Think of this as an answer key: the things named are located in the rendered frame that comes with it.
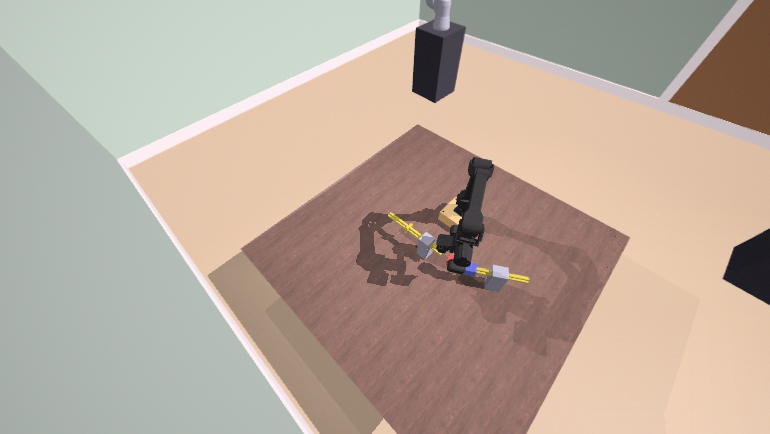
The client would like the yellow square bar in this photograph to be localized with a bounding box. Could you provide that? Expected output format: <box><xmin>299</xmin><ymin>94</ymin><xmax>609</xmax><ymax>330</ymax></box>
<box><xmin>388</xmin><ymin>212</ymin><xmax>442</xmax><ymax>260</ymax></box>

